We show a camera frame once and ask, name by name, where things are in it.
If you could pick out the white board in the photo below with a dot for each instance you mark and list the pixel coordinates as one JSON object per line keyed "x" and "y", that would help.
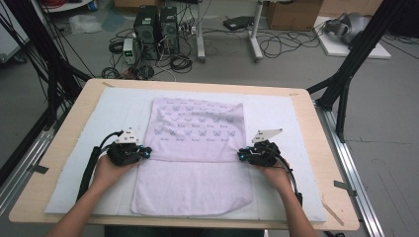
{"x": 339, "y": 49}

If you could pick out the person's dark clothing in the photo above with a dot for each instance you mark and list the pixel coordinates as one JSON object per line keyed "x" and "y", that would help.
{"x": 184, "y": 233}

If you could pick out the aluminium rail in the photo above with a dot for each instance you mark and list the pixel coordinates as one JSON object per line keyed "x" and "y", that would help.
{"x": 349, "y": 171}
{"x": 23, "y": 164}

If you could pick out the cardboard box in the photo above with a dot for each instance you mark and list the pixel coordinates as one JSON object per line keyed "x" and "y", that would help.
{"x": 293, "y": 15}

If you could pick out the white bench power supply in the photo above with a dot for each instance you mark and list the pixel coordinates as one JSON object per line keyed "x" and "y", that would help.
{"x": 129, "y": 51}

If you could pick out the white foam mat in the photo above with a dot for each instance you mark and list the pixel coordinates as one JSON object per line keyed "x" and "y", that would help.
{"x": 283, "y": 115}

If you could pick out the teal sheet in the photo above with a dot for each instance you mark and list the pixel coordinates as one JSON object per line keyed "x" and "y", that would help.
{"x": 113, "y": 21}

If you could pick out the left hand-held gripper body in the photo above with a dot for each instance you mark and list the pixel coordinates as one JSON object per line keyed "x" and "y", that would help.
{"x": 123, "y": 154}

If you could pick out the black frame stand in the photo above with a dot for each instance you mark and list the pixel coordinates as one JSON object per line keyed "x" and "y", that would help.
{"x": 49, "y": 65}
{"x": 346, "y": 72}

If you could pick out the grey rounded device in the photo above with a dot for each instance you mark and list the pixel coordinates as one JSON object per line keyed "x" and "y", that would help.
{"x": 352, "y": 26}

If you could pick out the person's left hand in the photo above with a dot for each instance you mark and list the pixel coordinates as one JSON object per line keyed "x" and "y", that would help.
{"x": 107, "y": 174}

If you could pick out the person's right hand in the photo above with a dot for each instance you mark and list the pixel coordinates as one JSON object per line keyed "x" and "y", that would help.
{"x": 280, "y": 176}

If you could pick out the thin wooden stick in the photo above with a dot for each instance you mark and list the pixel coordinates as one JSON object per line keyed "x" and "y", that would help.
{"x": 332, "y": 212}

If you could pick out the white desk leg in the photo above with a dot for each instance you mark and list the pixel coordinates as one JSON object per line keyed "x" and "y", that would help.
{"x": 255, "y": 36}
{"x": 200, "y": 33}

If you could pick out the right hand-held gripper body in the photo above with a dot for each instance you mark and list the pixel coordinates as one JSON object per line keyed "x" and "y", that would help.
{"x": 263, "y": 154}

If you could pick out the clear plastic bag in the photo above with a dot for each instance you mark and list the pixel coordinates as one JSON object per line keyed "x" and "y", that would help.
{"x": 85, "y": 24}

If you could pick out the lilac towel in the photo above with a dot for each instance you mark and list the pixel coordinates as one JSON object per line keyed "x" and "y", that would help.
{"x": 194, "y": 184}

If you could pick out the grey tape piece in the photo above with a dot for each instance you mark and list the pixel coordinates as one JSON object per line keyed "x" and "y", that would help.
{"x": 344, "y": 187}
{"x": 40, "y": 169}

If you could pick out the flat black device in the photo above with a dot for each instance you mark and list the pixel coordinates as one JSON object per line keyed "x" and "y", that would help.
{"x": 237, "y": 23}

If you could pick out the black computer tower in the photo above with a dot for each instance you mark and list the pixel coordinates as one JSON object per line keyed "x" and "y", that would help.
{"x": 146, "y": 33}
{"x": 169, "y": 29}

